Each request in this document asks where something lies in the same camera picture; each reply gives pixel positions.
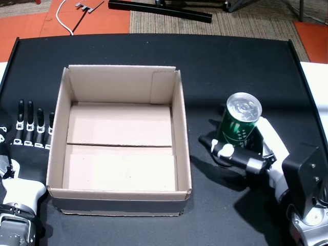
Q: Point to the large orange floor mat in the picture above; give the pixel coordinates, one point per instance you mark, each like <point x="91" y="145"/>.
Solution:
<point x="100" y="23"/>

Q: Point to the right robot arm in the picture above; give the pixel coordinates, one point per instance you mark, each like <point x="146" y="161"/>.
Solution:
<point x="307" y="184"/>

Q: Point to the open cardboard box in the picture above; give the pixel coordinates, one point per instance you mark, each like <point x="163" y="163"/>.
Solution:
<point x="119" y="164"/>

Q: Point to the beige woven rug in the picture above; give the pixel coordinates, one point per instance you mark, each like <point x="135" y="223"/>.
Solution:
<point x="228" y="25"/>

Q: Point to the grey pronged flat plate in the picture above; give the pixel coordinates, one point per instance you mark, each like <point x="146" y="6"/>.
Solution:
<point x="91" y="4"/>

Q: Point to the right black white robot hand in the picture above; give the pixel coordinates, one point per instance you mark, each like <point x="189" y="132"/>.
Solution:
<point x="271" y="141"/>

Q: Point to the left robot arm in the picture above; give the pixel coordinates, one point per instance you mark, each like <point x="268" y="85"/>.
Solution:
<point x="15" y="228"/>

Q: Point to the green beverage can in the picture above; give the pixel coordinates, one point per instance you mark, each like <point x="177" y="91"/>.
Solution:
<point x="235" y="128"/>

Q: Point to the long black metal bar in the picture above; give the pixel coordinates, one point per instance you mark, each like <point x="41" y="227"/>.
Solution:
<point x="161" y="11"/>

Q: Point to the small orange floor mat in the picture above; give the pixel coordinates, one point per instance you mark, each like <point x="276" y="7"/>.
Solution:
<point x="312" y="41"/>

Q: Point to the black metal stand legs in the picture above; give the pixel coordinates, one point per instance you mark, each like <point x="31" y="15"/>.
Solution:
<point x="243" y="5"/>

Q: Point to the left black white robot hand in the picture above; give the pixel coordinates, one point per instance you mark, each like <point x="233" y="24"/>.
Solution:
<point x="25" y="164"/>

